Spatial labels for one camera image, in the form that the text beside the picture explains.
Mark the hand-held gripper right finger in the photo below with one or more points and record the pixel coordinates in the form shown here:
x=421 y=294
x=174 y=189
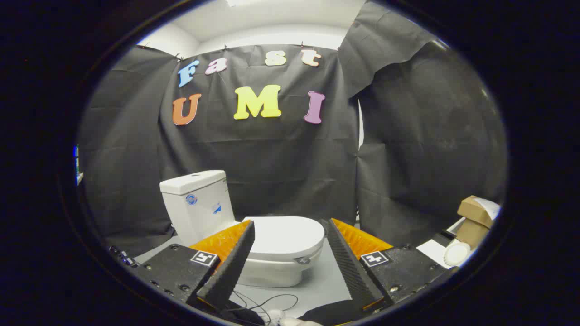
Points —
x=349 y=267

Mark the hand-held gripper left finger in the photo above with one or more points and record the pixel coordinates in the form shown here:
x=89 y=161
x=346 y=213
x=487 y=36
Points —
x=235 y=267

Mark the white toilet lid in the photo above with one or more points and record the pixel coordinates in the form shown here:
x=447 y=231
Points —
x=285 y=235

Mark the white ceramic toilet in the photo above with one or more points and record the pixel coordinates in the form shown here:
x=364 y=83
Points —
x=199 y=213

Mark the person's dark trouser leg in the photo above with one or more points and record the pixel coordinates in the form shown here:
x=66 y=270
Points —
x=331 y=314

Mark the white flat board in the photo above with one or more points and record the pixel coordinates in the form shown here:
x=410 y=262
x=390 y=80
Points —
x=430 y=249

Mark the white round plastic cap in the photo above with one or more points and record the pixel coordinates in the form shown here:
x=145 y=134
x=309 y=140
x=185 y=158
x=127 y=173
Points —
x=456 y=253

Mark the black backdrop cloth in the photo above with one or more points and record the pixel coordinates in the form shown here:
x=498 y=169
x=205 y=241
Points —
x=281 y=158

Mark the brown cardboard box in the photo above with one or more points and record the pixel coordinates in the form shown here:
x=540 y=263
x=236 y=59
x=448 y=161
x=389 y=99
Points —
x=472 y=213

